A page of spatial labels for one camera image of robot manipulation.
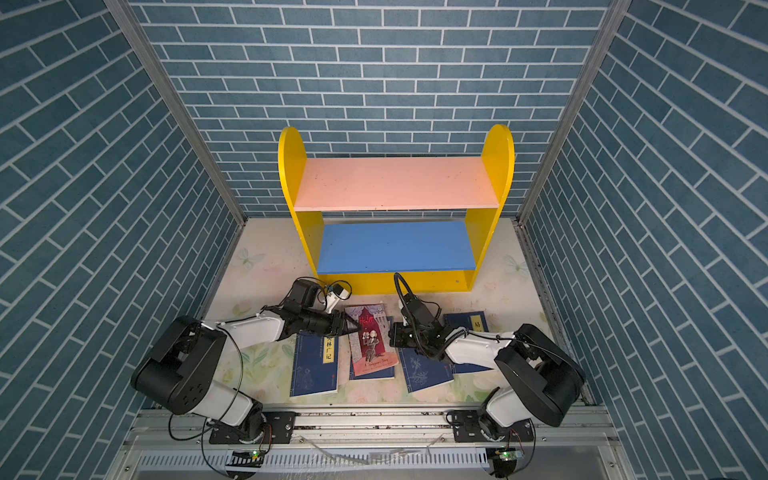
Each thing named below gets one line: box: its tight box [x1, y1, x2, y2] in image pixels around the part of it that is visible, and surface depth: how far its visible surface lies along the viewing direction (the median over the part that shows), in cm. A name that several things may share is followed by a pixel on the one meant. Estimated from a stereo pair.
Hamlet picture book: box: [344, 303, 399, 377], surface depth 87 cm
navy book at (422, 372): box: [399, 347, 454, 393], surface depth 83 cm
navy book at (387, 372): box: [349, 316, 395, 381], surface depth 83 cm
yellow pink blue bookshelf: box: [278, 124, 515, 295], surface depth 79 cm
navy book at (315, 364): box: [290, 331, 339, 397], surface depth 84 cm
